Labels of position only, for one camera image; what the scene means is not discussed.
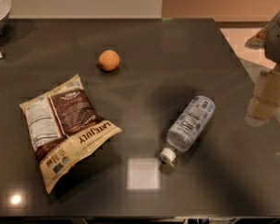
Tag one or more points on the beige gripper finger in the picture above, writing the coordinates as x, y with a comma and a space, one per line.
266, 97

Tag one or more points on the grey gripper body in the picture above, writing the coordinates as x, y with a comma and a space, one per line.
278, 39

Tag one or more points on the orange fruit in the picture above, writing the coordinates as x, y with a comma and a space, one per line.
109, 60

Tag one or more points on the blue plastic water bottle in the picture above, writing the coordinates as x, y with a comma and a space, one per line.
187, 128

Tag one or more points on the Late July chip bag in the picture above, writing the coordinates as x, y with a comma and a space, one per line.
64, 129

